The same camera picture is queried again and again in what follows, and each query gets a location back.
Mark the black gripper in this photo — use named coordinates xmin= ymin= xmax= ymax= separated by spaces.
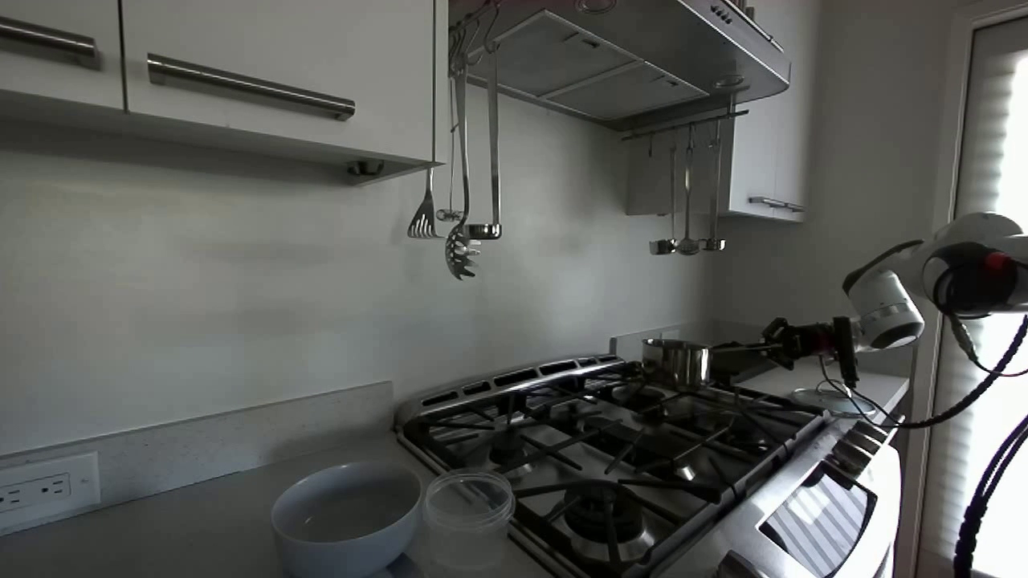
xmin=760 ymin=319 xmax=854 ymax=369

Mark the silver pot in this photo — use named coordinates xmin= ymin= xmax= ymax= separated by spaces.
xmin=643 ymin=337 xmax=709 ymax=389

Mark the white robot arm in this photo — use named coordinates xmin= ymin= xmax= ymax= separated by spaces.
xmin=760 ymin=211 xmax=1028 ymax=367

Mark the glass pot lid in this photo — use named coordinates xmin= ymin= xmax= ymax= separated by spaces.
xmin=794 ymin=389 xmax=871 ymax=422

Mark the stainless steel gas stove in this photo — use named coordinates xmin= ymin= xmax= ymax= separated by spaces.
xmin=395 ymin=353 xmax=898 ymax=578

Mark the hanging metal spoon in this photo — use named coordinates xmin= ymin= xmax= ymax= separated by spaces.
xmin=699 ymin=123 xmax=726 ymax=254

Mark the hanging small ladle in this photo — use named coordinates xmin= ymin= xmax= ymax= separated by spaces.
xmin=648 ymin=142 xmax=679 ymax=258

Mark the white corner cabinet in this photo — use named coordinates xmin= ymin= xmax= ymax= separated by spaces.
xmin=622 ymin=0 xmax=824 ymax=226

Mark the hanging metal ladle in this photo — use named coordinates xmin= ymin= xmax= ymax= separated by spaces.
xmin=468 ymin=40 xmax=503 ymax=241

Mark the stainless range hood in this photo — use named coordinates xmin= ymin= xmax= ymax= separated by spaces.
xmin=451 ymin=0 xmax=791 ymax=127

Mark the hanging pasta spoon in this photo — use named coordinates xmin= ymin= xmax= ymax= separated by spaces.
xmin=447 ymin=30 xmax=477 ymax=280

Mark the clear plastic container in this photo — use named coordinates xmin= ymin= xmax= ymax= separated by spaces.
xmin=423 ymin=471 xmax=515 ymax=572

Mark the white ceramic bowl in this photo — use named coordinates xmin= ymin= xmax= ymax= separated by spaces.
xmin=271 ymin=464 xmax=420 ymax=578

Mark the white upper cabinet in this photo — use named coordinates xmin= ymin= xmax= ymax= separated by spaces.
xmin=0 ymin=0 xmax=442 ymax=181

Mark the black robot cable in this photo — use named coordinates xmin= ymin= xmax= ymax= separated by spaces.
xmin=817 ymin=267 xmax=1028 ymax=578

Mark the white wall outlet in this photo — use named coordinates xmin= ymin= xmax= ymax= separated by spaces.
xmin=0 ymin=453 xmax=99 ymax=533

